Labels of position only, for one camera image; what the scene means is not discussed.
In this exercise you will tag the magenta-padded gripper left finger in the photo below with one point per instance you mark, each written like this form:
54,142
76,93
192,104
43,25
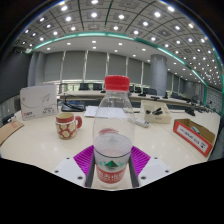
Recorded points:
83,160

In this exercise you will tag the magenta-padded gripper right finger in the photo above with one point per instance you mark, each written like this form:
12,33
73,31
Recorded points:
140,160

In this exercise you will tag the clear red-capped water bottle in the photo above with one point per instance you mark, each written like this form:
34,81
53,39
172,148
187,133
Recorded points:
113,140

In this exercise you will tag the red flowered ceramic mug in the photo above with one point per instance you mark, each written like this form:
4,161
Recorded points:
66,128

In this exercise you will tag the white remote control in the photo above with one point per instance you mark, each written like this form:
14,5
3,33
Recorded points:
142,123

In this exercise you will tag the small open white box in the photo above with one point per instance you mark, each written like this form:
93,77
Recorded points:
156,116

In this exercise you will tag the white paper sheet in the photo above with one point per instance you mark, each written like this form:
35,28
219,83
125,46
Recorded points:
90,111

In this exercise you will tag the open red carton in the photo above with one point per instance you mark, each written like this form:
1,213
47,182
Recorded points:
193,136

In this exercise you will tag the white cardboard box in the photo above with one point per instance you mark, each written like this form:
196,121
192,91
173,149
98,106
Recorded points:
38,102

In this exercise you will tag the group of black office chairs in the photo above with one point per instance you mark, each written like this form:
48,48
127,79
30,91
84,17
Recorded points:
84,86

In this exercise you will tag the brown paper envelope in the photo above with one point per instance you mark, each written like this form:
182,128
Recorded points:
9,130

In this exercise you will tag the black power adapter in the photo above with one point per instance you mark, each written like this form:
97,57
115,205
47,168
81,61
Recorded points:
8,118

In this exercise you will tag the group of ceiling lights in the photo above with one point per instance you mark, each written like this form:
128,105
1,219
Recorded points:
94,14

